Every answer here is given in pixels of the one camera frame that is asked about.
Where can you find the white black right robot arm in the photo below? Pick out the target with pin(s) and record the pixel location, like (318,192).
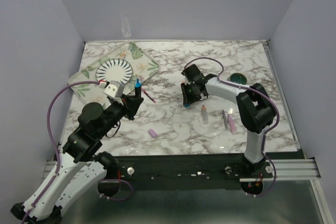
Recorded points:
(255,108)

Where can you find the grey pen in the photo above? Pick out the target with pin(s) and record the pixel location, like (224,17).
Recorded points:
(225,120)

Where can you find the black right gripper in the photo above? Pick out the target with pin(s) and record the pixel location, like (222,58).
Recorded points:
(186,99)

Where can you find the blue striped white plate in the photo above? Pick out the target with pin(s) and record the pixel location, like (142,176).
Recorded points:
(115,69)

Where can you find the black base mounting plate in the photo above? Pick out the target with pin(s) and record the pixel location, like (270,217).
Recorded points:
(186,172)

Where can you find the floral rectangular tray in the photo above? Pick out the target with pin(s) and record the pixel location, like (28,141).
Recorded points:
(142,64)

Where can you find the clear champagne glass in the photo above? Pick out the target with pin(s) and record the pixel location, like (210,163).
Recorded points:
(125,26)

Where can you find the pink highlighter pen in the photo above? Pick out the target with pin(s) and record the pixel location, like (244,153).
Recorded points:
(231,125)

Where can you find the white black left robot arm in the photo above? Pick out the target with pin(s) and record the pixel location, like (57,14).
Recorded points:
(79,164)

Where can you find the purple pen cap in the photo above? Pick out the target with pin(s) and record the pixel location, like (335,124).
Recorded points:
(152,133)

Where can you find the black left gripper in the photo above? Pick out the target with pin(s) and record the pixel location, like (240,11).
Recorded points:
(133,104)

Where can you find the green ceramic cup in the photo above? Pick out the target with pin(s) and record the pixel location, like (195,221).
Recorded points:
(238,78)

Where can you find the orange tipped clear marker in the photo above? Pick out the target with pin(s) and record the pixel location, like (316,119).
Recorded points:
(204,114)

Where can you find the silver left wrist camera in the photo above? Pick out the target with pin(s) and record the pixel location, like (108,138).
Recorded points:
(114,90)

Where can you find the blue black highlighter pen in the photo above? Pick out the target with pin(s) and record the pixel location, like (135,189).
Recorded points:
(137,89)

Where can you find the pink thin pen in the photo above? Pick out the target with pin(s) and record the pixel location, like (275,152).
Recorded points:
(146,94)

